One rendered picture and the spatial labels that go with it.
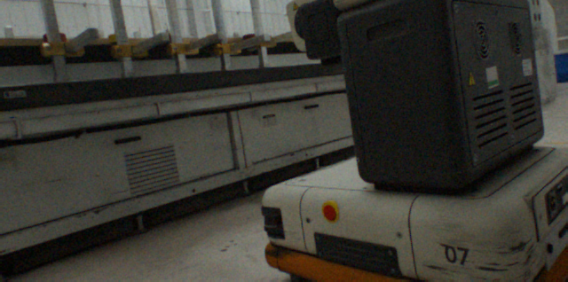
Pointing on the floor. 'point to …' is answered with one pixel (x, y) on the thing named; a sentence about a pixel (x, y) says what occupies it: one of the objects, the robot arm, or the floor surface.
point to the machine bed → (151, 155)
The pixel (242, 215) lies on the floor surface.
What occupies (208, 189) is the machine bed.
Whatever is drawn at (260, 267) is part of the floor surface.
